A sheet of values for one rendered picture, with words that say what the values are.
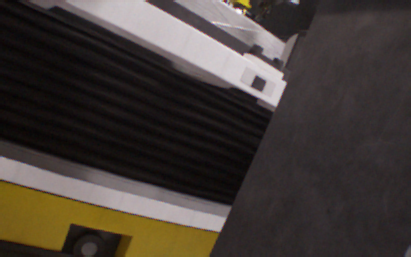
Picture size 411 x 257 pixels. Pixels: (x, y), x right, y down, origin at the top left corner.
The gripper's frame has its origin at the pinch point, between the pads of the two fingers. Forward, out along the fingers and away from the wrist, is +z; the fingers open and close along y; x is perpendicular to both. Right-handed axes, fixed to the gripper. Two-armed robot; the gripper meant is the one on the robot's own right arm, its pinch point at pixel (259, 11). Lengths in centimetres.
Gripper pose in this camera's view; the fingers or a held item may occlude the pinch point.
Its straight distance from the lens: 167.1
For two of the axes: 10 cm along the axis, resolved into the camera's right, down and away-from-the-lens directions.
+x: 8.7, 3.7, 3.2
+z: -4.4, 3.2, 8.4
